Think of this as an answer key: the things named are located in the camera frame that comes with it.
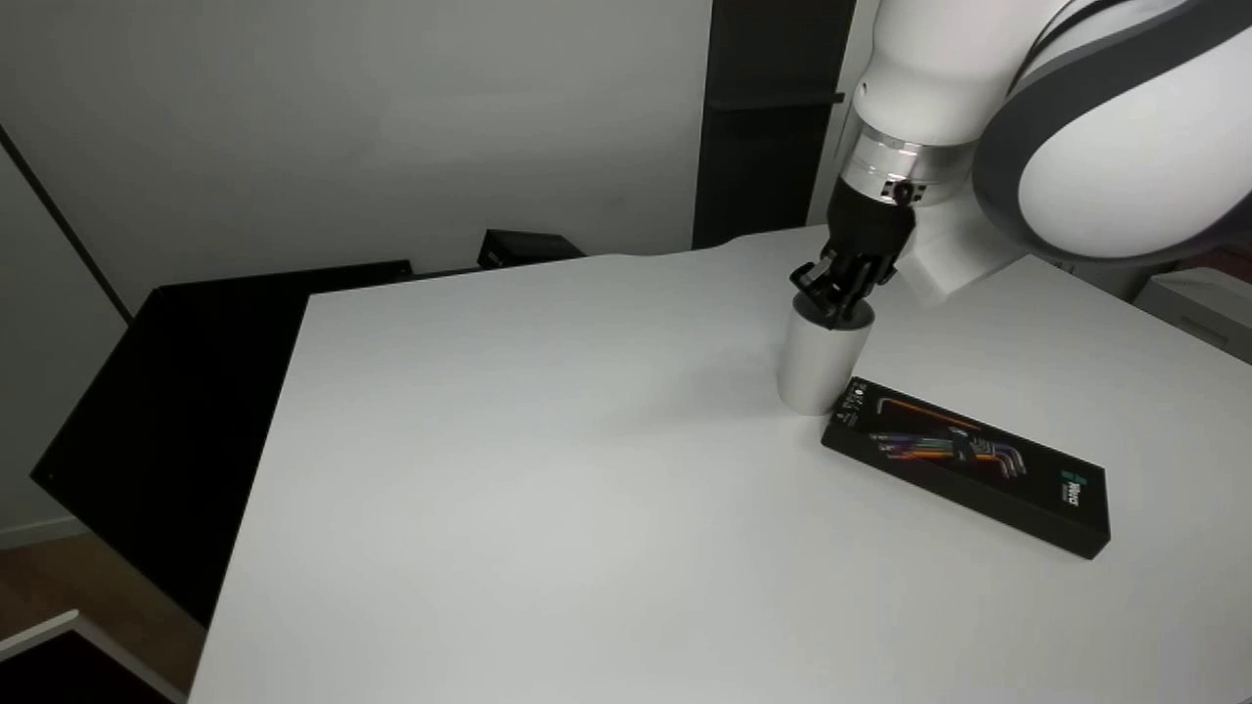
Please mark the white ceramic mug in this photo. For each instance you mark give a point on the white ceramic mug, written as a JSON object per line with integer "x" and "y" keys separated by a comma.
{"x": 818, "y": 355}

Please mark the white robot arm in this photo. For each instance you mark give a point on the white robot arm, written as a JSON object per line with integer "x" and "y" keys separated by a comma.
{"x": 1088, "y": 129}

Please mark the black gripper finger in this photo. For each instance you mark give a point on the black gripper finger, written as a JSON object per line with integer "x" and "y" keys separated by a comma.
{"x": 868, "y": 276}
{"x": 818, "y": 285}

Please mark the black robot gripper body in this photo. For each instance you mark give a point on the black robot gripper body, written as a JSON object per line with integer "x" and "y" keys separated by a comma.
{"x": 868, "y": 237}

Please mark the black hex key set box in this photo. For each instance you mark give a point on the black hex key set box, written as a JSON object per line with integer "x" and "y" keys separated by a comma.
{"x": 1020, "y": 481}

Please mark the black vertical wall panel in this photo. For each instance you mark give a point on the black vertical wall panel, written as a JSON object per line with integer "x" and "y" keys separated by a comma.
{"x": 769, "y": 90}

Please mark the black side table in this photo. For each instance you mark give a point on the black side table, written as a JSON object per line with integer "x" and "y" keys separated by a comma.
{"x": 162, "y": 452}

